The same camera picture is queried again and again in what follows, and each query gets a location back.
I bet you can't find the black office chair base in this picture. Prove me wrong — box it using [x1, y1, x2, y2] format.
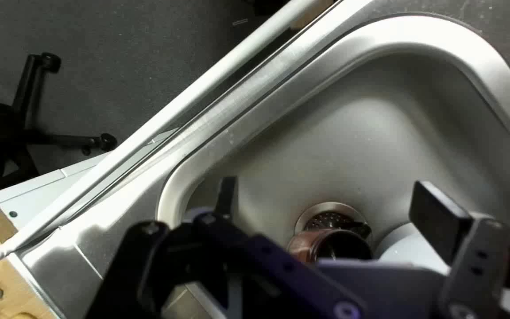
[0, 53, 119, 190]

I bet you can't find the metal sink drain strainer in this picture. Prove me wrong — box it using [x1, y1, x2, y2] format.
[294, 202, 372, 237]

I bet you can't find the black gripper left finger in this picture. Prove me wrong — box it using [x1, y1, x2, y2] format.
[195, 175, 365, 319]

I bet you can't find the brown ceramic mug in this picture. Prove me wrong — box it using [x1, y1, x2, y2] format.
[289, 229, 374, 264]

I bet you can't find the stainless steel sink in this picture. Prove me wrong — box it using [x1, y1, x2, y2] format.
[20, 5, 510, 319]

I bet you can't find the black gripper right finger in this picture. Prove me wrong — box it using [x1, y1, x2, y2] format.
[409, 181, 510, 319]

